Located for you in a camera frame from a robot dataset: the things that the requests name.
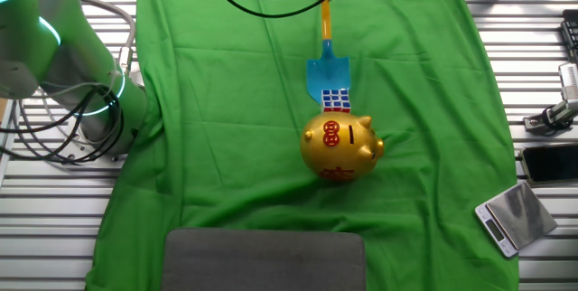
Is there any blue yellow toy shovel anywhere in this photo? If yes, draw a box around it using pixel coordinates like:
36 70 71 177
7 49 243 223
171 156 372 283
306 0 351 105

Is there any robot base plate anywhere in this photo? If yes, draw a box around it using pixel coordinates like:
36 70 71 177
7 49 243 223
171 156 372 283
61 113 128 171

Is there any grey cushion pad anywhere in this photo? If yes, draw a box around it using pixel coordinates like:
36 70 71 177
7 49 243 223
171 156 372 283
160 227 368 291

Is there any black keyboard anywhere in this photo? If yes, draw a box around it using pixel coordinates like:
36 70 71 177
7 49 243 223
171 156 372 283
561 8 578 62

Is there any Rubik's cube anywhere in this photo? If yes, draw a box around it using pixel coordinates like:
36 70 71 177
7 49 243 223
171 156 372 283
321 88 352 114

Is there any grey hose with connector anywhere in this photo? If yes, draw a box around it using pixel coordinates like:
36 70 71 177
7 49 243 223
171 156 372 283
79 0 137 78

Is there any silver digital kitchen scale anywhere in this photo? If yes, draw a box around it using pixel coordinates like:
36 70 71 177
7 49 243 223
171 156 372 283
474 182 559 258

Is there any green cloth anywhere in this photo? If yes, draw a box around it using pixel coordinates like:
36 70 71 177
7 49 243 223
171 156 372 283
84 0 520 291

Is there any smartphone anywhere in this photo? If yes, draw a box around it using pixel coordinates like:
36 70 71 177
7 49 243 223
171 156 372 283
518 143 578 186

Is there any golden piggy bank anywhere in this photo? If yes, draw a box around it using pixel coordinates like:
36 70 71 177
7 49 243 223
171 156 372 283
299 111 386 183

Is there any silver ribbed camera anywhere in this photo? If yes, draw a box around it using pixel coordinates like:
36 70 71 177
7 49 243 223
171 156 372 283
558 61 578 101

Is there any black base cable bundle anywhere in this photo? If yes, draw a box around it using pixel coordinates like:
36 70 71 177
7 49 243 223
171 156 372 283
0 80 126 165

